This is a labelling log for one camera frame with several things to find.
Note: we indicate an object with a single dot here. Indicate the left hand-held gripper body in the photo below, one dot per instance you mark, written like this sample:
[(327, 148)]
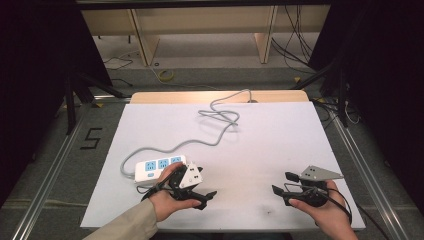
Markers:
[(190, 176)]

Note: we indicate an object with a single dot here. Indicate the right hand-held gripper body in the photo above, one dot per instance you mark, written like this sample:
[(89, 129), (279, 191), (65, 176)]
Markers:
[(311, 195)]

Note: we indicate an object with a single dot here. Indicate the white power strip blue sockets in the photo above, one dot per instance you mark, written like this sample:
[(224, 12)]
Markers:
[(158, 170)]

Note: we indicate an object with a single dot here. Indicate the person's right hand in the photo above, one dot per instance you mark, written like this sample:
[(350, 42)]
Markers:
[(325, 215)]

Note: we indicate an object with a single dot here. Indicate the person's left hand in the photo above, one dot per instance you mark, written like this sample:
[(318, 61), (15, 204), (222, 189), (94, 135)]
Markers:
[(165, 201)]

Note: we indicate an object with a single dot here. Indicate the white table sheet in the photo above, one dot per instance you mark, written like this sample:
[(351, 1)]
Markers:
[(266, 150)]

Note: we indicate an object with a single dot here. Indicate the black metal stand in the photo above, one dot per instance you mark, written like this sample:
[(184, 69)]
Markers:
[(340, 90), (71, 100)]

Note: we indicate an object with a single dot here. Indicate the yellow tape roll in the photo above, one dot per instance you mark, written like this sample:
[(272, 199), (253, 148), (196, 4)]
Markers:
[(165, 75)]

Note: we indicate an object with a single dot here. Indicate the black curtain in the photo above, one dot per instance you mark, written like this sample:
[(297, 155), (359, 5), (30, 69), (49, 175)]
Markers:
[(36, 83), (386, 83)]

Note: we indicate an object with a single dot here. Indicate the aluminium floor rail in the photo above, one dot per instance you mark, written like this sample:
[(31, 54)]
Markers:
[(50, 173), (370, 180)]

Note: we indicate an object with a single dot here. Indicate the light wooden desk frame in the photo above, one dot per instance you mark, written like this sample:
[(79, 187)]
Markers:
[(206, 20)]

